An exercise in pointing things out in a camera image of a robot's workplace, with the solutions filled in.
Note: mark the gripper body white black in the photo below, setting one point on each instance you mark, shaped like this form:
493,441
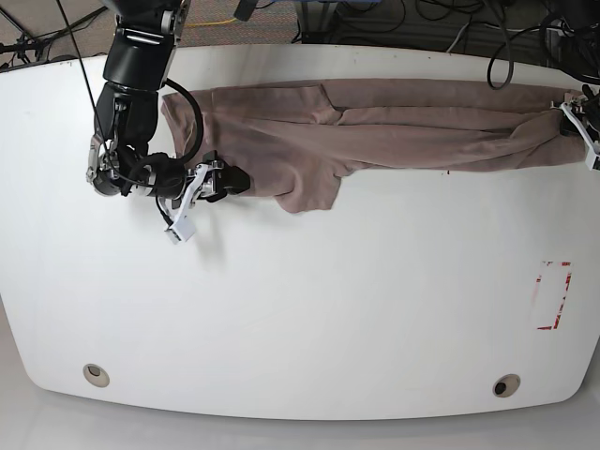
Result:
583,111
206,182

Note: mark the mauve brown T-shirt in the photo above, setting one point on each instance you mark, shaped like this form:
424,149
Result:
298,140

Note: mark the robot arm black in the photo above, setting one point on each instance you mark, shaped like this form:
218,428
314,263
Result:
146,37
569,39

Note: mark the red tape rectangle marker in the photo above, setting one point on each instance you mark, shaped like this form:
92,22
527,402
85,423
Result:
549,296

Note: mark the black tripod stand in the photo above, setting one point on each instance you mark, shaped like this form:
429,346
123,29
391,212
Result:
28,49

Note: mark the left table cable grommet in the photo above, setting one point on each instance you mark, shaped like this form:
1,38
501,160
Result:
96,375

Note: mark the table cable grommet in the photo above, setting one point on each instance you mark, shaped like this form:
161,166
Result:
506,386
96,375

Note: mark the right table cable grommet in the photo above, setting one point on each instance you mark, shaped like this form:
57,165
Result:
506,386

